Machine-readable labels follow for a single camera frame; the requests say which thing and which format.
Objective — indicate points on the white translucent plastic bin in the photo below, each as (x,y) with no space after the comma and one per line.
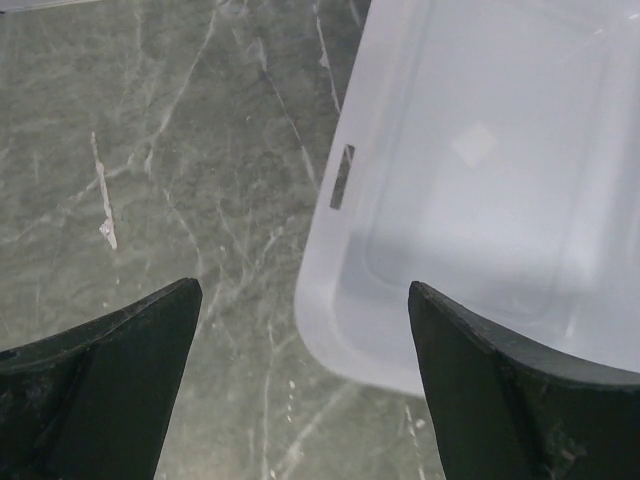
(489,149)

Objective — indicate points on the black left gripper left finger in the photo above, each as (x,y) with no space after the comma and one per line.
(95,401)

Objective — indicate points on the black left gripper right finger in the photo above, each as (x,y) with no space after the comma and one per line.
(506,407)

